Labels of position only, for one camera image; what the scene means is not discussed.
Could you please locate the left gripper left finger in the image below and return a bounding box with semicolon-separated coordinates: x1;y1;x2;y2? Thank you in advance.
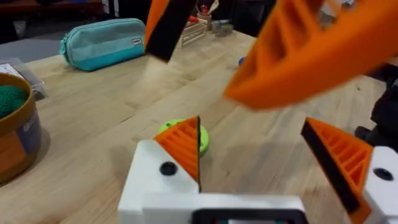
117;115;202;224

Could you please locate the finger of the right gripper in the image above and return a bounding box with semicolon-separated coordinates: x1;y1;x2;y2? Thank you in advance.
223;0;398;110
144;0;198;62

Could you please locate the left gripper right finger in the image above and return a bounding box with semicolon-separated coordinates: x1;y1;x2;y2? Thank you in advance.
300;117;398;224

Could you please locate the cup with pens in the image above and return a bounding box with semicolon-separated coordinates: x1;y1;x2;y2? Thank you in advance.
195;3;213;26

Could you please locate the small grey container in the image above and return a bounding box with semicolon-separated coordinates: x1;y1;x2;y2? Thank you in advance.
211;19;234;37

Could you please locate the teal zip pouch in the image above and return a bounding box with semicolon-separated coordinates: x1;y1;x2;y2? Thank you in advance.
58;17;147;72

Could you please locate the green disc with holes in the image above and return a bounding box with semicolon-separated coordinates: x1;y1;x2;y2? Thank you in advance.
158;118;210;158

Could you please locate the brown tub with toys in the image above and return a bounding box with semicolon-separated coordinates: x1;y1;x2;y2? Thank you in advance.
0;73;43;185

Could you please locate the clear plastic box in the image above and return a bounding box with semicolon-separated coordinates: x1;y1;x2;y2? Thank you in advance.
0;57;48;101

